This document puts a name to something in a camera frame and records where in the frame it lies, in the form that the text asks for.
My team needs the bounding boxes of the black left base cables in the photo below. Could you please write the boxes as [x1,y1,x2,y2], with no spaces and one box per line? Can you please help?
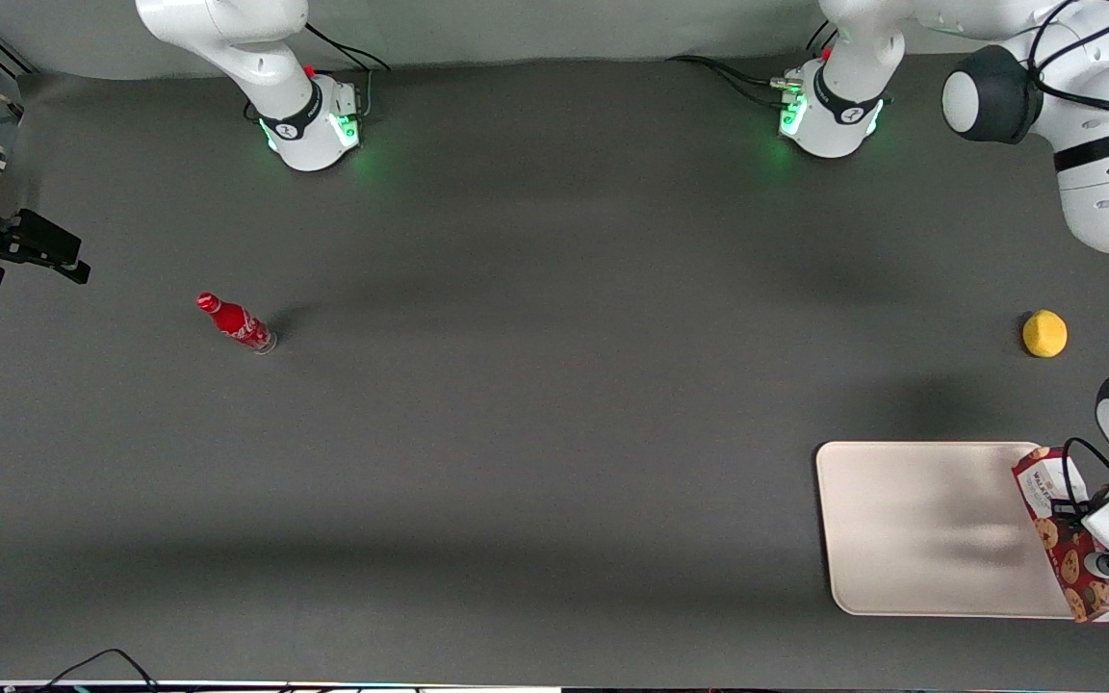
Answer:
[664,27,839,109]

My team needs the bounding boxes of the black base cables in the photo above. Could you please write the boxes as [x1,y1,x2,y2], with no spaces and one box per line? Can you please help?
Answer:
[664,27,839,109]
[245,21,392,124]

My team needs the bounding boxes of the red soda bottle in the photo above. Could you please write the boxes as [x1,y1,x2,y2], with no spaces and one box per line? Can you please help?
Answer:
[195,292,279,356]

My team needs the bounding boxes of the yellow lemon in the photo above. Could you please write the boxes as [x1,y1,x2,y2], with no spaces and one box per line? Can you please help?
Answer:
[1021,309,1070,360]

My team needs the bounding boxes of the black right base cables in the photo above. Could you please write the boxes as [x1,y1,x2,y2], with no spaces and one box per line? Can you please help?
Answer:
[245,21,392,124]

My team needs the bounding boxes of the beige rectangular tray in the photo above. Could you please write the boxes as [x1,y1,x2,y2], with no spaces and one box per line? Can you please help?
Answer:
[813,440,1077,620]

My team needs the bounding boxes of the black cable at table edge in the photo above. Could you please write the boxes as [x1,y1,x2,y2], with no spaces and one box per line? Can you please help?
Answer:
[33,648,163,693]

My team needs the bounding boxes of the red cookie box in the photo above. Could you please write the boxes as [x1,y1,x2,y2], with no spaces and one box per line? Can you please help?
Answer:
[1011,446,1109,625]

